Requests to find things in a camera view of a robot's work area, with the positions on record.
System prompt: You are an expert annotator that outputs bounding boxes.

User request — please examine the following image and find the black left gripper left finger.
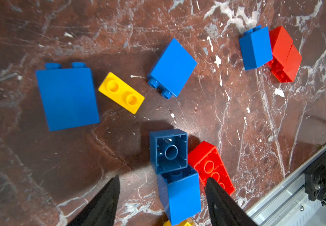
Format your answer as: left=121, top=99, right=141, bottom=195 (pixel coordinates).
left=68, top=175, right=120, bottom=226

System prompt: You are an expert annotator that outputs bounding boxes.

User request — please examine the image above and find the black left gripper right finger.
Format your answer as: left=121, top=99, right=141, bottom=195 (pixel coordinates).
left=204, top=178, right=256, bottom=226

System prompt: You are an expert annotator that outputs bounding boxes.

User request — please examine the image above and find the blue lego brick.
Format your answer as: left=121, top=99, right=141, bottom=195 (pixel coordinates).
left=36, top=62, right=100, bottom=131
left=157, top=165, right=201, bottom=226
left=147, top=39, right=197, bottom=99
left=239, top=25, right=273, bottom=70

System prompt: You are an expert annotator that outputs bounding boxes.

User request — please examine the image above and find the yellow long lego brick front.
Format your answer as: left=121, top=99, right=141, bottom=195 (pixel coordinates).
left=163, top=218, right=195, bottom=226

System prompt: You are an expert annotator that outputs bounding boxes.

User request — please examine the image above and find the long red lego brick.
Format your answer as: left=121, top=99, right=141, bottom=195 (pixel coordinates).
left=188, top=141, right=235, bottom=195

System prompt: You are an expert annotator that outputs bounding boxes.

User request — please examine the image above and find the dark blue upturned lego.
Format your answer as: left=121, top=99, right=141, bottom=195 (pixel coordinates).
left=149, top=129, right=188, bottom=175

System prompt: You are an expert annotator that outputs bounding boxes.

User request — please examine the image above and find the small yellow lego brick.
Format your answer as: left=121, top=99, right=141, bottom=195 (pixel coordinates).
left=98, top=72, right=145, bottom=114

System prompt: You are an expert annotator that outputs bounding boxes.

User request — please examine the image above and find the aluminium frame rail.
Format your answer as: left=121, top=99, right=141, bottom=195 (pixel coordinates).
left=246, top=144, right=326, bottom=226

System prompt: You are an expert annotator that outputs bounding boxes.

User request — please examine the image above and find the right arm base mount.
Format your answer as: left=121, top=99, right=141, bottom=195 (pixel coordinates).
left=304, top=144, right=326, bottom=210

